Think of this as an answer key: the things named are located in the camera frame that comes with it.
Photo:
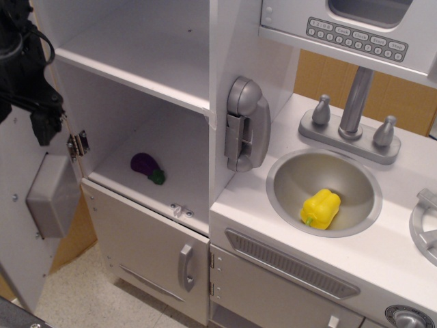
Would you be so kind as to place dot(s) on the silver round sink bowl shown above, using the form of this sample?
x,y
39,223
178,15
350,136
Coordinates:
x,y
298,176

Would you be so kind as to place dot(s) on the brown cardboard backing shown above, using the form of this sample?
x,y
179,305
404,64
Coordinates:
x,y
413,104

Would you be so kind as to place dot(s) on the silver stove burner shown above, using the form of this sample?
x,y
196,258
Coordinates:
x,y
424,240

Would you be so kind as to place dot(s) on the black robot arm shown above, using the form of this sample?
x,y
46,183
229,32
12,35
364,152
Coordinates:
x,y
14,14

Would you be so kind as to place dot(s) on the silver oven knob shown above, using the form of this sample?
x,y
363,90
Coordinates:
x,y
403,316

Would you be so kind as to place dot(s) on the white magnetic door catch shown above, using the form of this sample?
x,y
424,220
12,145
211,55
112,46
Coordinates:
x,y
180,211

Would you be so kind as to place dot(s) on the white fridge door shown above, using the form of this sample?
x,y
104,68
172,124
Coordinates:
x,y
26,256

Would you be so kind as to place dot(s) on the black case corner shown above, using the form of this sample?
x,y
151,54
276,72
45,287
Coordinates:
x,y
15,317

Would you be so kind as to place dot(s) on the yellow toy bell pepper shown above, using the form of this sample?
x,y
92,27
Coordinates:
x,y
319,210

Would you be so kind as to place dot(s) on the white toy kitchen cabinet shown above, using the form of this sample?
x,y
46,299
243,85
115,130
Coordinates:
x,y
189,147

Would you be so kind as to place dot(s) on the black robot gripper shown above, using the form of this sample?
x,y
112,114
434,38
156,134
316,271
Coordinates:
x,y
25,54

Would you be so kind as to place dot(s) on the silver lower door handle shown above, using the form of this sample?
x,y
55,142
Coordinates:
x,y
185,280

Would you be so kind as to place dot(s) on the purple toy eggplant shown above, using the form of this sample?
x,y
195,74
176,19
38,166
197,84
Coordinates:
x,y
146,164

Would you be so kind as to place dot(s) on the white lower freezer door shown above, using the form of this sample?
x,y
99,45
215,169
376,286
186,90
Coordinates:
x,y
142,248

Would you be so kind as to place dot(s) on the silver door hinge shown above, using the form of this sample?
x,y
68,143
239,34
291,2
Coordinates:
x,y
78,145

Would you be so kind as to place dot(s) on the brown wooden board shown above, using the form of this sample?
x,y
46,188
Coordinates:
x,y
80,238

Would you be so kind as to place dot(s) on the grey toy wall phone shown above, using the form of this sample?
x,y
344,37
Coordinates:
x,y
248,126

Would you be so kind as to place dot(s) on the silver toy faucet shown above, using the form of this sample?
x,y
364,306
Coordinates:
x,y
346,132

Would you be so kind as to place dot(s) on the toy microwave with keypad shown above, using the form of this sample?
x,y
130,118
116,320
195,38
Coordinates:
x,y
394,37

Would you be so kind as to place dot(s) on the silver ice water dispenser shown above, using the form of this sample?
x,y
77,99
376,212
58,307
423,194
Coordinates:
x,y
54,196

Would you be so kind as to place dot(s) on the silver vent grille panel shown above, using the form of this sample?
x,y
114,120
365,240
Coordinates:
x,y
291,266

